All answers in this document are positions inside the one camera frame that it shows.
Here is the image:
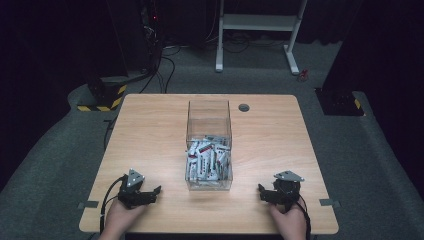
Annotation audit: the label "pile of white packets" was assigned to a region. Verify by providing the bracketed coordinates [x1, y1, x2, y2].
[185, 134, 232, 183]

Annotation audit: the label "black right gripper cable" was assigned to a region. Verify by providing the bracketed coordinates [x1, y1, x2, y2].
[295, 198, 313, 240]

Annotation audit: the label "black floor cables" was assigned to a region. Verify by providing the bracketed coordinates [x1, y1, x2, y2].
[138, 43, 183, 95]

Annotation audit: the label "black base with yellow stripes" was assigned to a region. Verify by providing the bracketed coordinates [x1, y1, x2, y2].
[76, 75, 129, 113]

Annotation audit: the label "person's left hand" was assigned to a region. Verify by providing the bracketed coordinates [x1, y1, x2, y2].
[98, 199, 148, 240]

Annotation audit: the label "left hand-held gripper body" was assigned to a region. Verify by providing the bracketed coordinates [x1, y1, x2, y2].
[117, 168, 158, 210]

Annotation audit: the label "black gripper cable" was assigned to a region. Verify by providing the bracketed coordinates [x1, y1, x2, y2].
[295, 198, 313, 240]
[98, 175, 127, 235]

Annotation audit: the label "dark equipment rack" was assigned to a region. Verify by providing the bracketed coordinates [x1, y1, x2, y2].
[139, 0, 165, 73]

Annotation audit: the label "white metal stand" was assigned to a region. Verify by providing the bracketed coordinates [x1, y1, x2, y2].
[214, 0, 308, 76]

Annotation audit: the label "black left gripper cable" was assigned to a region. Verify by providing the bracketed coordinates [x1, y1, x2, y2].
[98, 175, 127, 235]

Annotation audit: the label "clear plastic box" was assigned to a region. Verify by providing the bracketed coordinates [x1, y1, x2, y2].
[184, 99, 234, 192]

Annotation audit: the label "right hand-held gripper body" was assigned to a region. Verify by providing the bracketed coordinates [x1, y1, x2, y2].
[269, 170, 305, 212]

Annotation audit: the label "grey tape strip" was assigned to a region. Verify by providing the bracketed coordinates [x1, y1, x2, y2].
[77, 200, 100, 210]
[318, 198, 341, 209]

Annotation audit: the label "person's right hand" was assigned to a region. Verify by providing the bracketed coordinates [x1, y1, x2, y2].
[268, 199, 308, 240]

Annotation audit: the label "black stand base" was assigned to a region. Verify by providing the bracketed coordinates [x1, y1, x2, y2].
[314, 87, 366, 117]

